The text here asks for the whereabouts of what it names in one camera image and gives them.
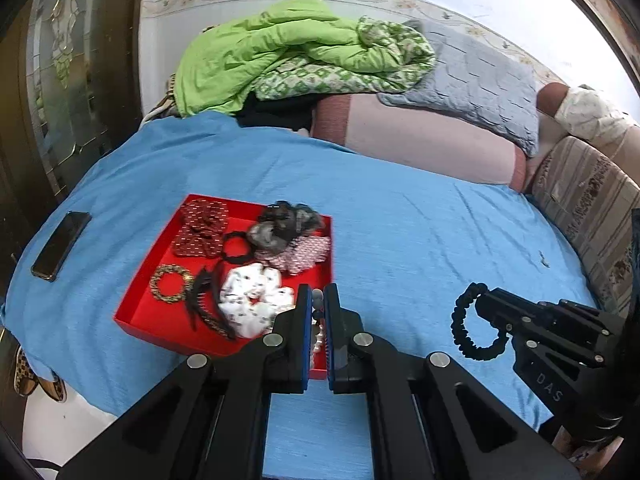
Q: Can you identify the wooden door with leaded glass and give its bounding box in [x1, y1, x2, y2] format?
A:
[0, 0, 146, 241]

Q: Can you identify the white patterned cloth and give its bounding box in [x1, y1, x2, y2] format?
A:
[552, 85, 636, 142]

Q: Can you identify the leopard print slipper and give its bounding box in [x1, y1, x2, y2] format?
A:
[12, 345, 41, 398]
[37, 375, 68, 403]

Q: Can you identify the red tray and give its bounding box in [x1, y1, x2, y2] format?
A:
[113, 194, 335, 381]

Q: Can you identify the red white plaid scrunchie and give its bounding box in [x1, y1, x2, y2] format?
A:
[260, 235, 332, 275]

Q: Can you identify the gray quilted pillow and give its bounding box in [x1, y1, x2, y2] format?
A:
[377, 20, 541, 157]

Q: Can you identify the white cherry print scrunchie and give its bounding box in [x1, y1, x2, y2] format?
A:
[216, 262, 297, 339]

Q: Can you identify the gray white bead bracelet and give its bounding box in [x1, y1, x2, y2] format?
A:
[309, 289, 328, 361]

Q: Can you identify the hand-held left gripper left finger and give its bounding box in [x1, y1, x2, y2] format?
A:
[57, 284, 313, 480]

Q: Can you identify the green quilt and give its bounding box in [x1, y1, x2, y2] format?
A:
[172, 0, 437, 118]

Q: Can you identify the dark wooden door frame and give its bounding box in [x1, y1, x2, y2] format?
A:
[530, 0, 640, 126]

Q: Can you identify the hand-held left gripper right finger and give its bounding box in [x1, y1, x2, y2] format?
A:
[324, 284, 583, 480]

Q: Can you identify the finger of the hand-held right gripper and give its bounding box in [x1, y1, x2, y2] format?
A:
[475, 287, 608, 333]
[492, 317, 607, 369]

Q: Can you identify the gray sheer scrunchie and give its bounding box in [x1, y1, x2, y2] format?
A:
[246, 201, 326, 256]

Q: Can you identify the black hair claw clip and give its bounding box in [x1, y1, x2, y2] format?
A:
[181, 266, 236, 342]

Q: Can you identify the blue bedsheet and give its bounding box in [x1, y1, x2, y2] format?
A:
[0, 110, 601, 480]

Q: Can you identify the striped cloth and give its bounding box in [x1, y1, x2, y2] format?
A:
[142, 72, 181, 121]

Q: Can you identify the black braided hair tie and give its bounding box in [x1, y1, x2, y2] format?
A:
[451, 282, 511, 361]

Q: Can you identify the dark red polka dot scrunchie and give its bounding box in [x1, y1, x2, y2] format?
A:
[171, 199, 231, 258]

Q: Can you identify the leopard print hair tie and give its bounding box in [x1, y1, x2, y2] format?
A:
[151, 263, 195, 305]

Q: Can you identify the striped sofa cushion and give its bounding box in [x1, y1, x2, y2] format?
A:
[530, 136, 640, 311]

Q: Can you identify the thin black hair tie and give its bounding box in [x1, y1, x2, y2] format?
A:
[220, 230, 258, 265]

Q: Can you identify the black smartphone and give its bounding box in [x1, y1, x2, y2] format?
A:
[31, 211, 93, 282]

